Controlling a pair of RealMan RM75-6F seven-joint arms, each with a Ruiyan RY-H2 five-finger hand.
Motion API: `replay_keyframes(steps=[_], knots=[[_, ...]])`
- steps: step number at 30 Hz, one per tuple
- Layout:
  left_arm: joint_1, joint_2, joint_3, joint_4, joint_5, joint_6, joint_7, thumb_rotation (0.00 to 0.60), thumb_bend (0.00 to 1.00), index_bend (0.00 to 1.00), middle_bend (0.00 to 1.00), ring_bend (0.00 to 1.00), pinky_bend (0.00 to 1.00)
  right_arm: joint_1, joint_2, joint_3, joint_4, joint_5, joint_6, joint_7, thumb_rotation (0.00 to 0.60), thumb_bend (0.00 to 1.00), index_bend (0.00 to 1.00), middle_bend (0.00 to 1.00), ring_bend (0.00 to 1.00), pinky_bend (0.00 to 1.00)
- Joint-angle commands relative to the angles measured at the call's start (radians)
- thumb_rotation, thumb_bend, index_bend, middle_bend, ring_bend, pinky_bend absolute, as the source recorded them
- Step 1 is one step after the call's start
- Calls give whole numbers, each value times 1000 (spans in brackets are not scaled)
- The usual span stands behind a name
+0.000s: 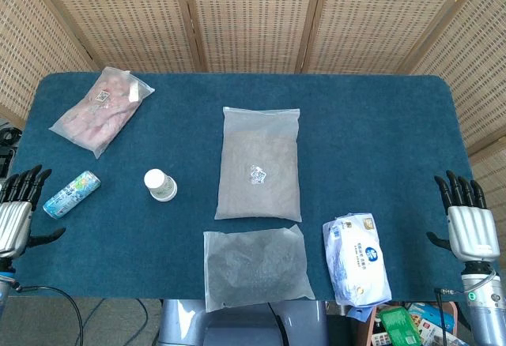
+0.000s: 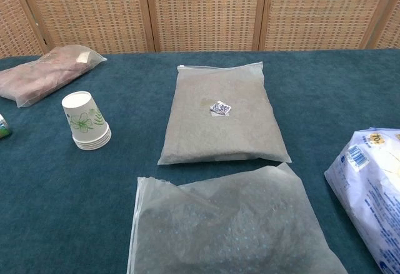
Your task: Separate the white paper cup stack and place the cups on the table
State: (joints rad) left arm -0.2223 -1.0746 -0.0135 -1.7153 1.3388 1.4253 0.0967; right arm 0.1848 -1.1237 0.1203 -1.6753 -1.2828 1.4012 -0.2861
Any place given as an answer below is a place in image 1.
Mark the white blue tissue pack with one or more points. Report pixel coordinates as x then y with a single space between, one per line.
357 259

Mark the green snack packet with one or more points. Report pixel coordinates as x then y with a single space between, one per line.
399 326

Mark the blue felt table mat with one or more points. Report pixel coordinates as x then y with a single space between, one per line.
375 144

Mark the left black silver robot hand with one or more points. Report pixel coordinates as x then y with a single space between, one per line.
13 223

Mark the blue green drink can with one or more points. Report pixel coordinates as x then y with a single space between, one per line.
71 195

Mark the black equipment beside table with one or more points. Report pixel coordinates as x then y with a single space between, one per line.
7 144

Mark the frosted bag of dark fabric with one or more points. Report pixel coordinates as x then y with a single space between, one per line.
255 267

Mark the woven bamboo screen panel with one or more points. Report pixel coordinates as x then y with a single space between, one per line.
474 77
118 18
383 18
253 18
27 38

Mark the frosted bag of grey fabric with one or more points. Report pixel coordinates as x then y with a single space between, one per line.
259 156

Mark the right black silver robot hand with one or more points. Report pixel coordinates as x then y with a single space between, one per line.
472 227

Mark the brown storage basket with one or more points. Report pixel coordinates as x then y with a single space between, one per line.
373 328

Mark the silver blue robot torso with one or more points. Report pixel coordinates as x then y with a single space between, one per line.
241 328

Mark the clear bag of pink clothing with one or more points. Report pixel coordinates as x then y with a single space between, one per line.
100 111

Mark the blue printed snack box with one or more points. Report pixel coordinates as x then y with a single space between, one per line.
433 318

